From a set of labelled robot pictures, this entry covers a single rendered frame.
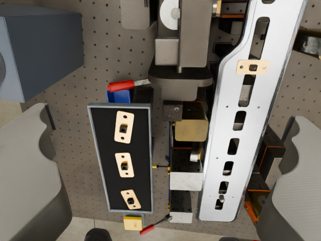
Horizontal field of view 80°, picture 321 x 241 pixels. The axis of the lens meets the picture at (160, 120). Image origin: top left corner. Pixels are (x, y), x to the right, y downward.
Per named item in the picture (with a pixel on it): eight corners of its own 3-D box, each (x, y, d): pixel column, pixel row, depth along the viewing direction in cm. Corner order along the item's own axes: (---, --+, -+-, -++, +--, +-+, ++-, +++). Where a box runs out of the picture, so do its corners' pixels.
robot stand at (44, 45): (38, 57, 84) (-54, 92, 50) (28, 4, 74) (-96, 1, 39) (84, 64, 85) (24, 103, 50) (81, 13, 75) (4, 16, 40)
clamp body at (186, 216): (185, 162, 111) (191, 223, 79) (165, 161, 111) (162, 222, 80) (186, 152, 107) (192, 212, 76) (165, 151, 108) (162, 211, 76)
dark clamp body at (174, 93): (186, 64, 83) (196, 102, 50) (158, 64, 83) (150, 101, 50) (187, 46, 79) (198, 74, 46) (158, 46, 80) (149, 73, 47)
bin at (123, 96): (134, 104, 93) (131, 113, 86) (113, 104, 94) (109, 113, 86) (133, 82, 88) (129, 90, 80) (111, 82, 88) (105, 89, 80)
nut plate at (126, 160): (134, 176, 53) (133, 179, 52) (121, 176, 53) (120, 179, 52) (129, 152, 49) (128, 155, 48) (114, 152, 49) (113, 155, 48)
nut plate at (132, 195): (141, 207, 60) (140, 210, 59) (129, 208, 60) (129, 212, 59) (132, 189, 56) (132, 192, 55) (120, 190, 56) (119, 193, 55)
